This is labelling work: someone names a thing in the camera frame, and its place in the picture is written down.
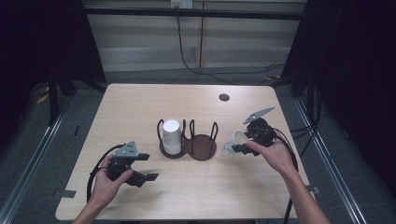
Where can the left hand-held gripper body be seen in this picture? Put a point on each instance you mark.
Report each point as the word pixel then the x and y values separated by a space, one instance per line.
pixel 123 161

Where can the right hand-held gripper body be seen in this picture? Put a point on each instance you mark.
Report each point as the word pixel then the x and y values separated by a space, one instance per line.
pixel 261 130

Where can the white paper cup leaf print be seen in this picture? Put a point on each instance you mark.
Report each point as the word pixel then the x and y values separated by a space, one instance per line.
pixel 229 148

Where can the white paper cup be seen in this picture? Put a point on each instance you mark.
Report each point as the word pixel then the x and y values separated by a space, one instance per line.
pixel 172 133

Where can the dark wooden cup holder rack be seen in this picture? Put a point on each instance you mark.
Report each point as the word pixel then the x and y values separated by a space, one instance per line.
pixel 202 149

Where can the person's left hand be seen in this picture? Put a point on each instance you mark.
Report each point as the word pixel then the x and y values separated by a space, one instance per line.
pixel 106 186

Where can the person's right hand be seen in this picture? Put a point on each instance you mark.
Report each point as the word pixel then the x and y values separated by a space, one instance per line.
pixel 277 158

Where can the dark round table grommet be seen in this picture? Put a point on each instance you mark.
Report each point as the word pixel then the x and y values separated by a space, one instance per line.
pixel 224 97

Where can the black floor tape strip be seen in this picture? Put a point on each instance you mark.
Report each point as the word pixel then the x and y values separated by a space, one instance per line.
pixel 76 130

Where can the grey tape piece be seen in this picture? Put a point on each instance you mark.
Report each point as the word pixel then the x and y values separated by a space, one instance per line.
pixel 65 194
pixel 313 189

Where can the black metal stand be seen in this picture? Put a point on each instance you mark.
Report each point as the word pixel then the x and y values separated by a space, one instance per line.
pixel 53 102

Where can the yellow floor tape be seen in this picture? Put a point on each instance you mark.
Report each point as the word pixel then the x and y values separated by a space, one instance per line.
pixel 42 99

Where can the black curtain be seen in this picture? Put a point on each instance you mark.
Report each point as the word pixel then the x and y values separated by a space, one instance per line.
pixel 351 77
pixel 37 40

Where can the black horizontal metal bar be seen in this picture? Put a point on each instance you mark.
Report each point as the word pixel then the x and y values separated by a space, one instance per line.
pixel 193 13

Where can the metal floor rail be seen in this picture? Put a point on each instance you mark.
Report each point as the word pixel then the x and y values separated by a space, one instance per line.
pixel 34 161
pixel 333 174

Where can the white wall outlet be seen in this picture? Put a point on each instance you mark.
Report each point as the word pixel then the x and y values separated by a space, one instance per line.
pixel 181 3

